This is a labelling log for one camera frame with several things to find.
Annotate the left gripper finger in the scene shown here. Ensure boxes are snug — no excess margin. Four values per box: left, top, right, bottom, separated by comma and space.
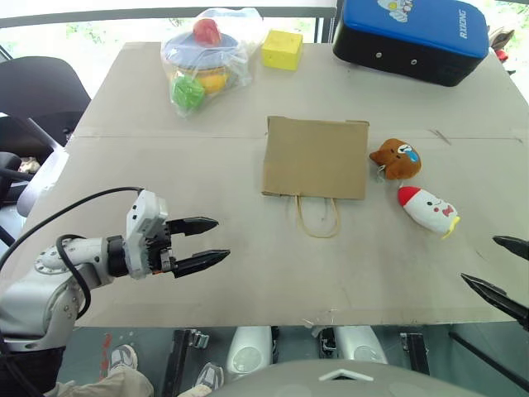
166, 216, 220, 238
170, 248, 231, 280

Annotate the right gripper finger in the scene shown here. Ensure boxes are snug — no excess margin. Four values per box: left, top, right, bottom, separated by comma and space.
492, 235, 529, 262
460, 272, 529, 332

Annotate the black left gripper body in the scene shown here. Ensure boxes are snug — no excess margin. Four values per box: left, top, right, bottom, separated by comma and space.
141, 220, 176, 276

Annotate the clear plastic bag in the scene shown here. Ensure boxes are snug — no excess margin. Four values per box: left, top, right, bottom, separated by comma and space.
160, 7, 266, 120

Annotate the black table brace rod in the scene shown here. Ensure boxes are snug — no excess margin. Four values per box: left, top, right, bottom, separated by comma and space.
448, 330, 529, 392

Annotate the white red rocket plush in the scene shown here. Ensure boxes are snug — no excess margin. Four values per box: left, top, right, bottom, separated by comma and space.
397, 185, 462, 241

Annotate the silver robot leg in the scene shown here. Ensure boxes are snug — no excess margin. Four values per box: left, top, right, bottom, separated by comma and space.
224, 326, 274, 380
333, 326, 390, 366

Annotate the grey sneaker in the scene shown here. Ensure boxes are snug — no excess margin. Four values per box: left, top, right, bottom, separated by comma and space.
193, 362, 226, 390
107, 344, 139, 378

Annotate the green plush cube toy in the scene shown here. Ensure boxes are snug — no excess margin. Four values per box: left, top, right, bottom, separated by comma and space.
169, 75, 207, 109

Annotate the beige trouser leg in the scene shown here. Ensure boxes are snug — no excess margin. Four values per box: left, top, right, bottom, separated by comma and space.
44, 366, 155, 397

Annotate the brown bear plush toy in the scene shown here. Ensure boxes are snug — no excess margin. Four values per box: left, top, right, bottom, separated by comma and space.
369, 138, 423, 181

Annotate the orange yellow plush toy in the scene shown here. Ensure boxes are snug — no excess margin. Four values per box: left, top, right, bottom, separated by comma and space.
197, 68, 231, 95

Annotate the blue-grey plush disc toy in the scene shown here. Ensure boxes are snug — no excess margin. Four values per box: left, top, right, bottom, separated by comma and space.
161, 31, 241, 72

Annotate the silver robot torso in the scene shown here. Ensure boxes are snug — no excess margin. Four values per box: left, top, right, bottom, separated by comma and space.
178, 358, 529, 397

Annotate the red plush fruit toy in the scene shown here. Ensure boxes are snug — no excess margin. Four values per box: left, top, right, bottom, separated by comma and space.
192, 17, 224, 47

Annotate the yellow cheese cube toy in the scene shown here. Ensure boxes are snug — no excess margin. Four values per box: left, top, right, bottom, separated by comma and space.
260, 28, 304, 72

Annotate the black office chair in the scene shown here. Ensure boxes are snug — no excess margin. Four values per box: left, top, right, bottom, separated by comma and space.
0, 55, 93, 158

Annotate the red and brown background object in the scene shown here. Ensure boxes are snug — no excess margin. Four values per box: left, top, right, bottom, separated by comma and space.
488, 26, 517, 64

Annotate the blue and black case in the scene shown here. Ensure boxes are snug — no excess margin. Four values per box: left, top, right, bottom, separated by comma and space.
331, 0, 491, 88

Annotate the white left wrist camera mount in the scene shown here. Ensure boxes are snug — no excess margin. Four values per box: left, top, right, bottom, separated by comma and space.
125, 189, 169, 279

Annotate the black table frame bracket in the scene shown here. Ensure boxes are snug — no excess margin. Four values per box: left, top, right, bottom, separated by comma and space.
160, 328, 210, 397
399, 331, 431, 376

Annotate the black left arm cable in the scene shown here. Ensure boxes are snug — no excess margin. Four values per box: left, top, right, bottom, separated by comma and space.
0, 186, 145, 320

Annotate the grey chair frame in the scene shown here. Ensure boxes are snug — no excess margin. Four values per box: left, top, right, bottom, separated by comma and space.
16, 117, 70, 218

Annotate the brown paper bag with handles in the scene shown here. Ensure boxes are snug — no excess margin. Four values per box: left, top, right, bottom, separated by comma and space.
260, 115, 370, 240

